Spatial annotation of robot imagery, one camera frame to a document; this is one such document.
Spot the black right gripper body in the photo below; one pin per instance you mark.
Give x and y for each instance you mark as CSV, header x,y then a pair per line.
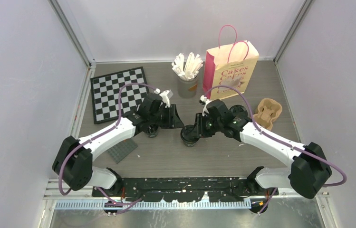
x,y
207,126

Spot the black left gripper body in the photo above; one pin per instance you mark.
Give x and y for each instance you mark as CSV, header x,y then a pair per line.
x,y
162,118

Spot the single black cup lid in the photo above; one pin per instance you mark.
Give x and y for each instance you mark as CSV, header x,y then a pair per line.
x,y
239,110

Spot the pink cakes paper bag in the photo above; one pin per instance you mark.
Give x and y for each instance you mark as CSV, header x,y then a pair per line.
x,y
229,66

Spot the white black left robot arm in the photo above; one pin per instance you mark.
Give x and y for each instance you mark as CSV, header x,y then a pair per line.
x,y
74,161

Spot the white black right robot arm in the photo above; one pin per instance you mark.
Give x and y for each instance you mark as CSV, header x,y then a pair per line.
x,y
305,171

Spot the black cup stack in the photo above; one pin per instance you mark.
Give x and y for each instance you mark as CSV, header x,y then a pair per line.
x,y
151,131

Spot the grey holder cup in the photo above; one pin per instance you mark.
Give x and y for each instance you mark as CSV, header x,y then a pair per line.
x,y
187,89

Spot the black white chessboard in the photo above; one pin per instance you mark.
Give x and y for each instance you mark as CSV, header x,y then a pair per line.
x,y
114,90

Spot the grey studded baseplate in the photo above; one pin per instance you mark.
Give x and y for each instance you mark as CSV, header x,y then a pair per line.
x,y
119,151

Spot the white wrapped stirrers bundle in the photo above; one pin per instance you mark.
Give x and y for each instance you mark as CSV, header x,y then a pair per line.
x,y
187,68

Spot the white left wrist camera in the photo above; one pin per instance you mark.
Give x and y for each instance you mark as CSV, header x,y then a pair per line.
x,y
166,95

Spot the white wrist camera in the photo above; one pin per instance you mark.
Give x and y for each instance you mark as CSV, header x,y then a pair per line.
x,y
166,95
204,101

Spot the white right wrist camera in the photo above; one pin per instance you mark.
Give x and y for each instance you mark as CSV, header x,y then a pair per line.
x,y
204,101

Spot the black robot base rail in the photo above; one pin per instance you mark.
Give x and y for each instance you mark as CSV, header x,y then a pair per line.
x,y
192,189

